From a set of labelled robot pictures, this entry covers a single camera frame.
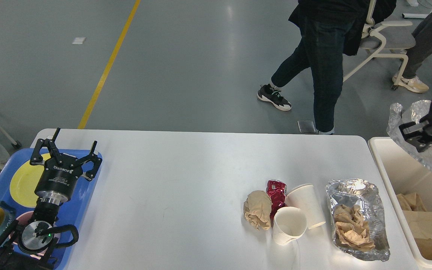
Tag standing person legs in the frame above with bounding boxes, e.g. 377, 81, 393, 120
257, 0, 364, 135

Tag yellow plastic plate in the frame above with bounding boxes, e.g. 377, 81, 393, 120
9, 149, 45, 209

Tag left floor socket plate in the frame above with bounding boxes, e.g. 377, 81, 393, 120
298, 121, 317, 134

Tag white office chair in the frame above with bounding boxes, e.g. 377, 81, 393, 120
343, 0, 416, 90

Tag white plastic bin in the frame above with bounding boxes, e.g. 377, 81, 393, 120
368, 137, 432, 269

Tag crumpled brown paper ball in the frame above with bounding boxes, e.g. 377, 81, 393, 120
243, 190, 272, 230

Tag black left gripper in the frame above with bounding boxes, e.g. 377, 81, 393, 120
29, 127, 102, 203

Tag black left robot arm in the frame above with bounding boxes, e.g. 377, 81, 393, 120
0, 129, 103, 270

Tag black jacket on chair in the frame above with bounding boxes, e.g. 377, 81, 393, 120
289, 0, 397, 57

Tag white paper cup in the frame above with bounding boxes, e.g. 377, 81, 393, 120
271, 206, 307, 246
285, 183, 326, 230

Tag crushed red can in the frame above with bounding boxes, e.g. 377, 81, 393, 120
266, 180, 287, 219

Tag foil bag with paper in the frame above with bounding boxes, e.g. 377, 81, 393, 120
325, 179, 390, 262

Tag aluminium foil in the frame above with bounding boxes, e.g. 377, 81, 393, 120
386, 100, 432, 172

